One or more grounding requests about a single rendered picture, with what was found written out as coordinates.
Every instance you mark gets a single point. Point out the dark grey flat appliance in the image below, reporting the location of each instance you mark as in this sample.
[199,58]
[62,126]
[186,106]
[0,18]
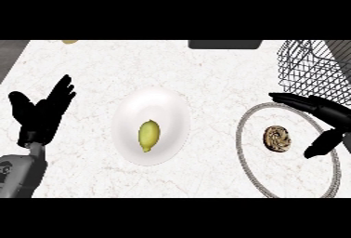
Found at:
[224,44]

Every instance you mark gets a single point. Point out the yellow-green lemon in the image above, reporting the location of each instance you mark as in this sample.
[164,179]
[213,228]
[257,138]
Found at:
[149,135]

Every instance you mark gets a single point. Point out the small yellow-green fruit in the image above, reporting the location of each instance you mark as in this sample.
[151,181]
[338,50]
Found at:
[69,41]

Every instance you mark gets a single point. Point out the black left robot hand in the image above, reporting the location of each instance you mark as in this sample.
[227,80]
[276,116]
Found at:
[43,116]

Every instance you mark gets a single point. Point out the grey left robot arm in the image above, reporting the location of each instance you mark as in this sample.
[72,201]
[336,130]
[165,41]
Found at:
[21,173]

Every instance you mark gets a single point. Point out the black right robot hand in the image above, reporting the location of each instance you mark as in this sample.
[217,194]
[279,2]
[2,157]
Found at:
[325,111]

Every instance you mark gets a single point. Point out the white oval plate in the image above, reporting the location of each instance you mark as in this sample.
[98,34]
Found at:
[151,125]

